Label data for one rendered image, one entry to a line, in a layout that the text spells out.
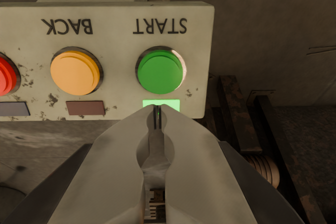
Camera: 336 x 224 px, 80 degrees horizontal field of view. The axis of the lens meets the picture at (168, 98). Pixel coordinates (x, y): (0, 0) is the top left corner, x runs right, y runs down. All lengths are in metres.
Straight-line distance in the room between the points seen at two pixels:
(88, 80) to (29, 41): 0.06
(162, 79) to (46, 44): 0.10
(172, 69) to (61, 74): 0.10
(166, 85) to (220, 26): 0.71
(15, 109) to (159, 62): 0.15
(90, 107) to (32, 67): 0.06
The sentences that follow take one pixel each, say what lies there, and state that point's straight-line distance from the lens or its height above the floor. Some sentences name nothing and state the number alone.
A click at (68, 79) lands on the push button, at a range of 0.20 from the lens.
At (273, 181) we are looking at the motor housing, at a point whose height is 0.52.
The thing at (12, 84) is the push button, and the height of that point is 0.61.
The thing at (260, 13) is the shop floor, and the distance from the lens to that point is 0.90.
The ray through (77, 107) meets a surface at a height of 0.61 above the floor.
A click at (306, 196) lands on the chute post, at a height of 0.53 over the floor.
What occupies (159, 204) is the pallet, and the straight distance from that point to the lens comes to 2.52.
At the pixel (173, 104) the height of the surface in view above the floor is 0.61.
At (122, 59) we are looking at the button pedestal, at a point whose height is 0.60.
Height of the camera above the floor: 0.74
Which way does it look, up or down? 41 degrees down
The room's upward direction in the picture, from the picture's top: 178 degrees clockwise
